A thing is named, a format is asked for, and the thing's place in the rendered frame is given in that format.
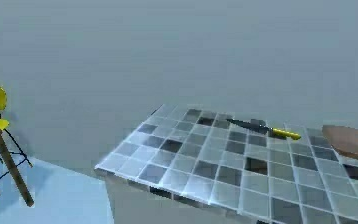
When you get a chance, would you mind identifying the yellow-handled kitchen knife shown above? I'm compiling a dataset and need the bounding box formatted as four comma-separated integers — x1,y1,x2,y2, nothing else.
226,118,302,141

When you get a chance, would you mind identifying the grey tiled kitchen counter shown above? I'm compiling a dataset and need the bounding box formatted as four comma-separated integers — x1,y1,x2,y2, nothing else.
94,103,358,224

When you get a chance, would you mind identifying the brown wooden bowl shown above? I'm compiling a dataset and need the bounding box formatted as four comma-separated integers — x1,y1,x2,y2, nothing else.
321,124,358,162

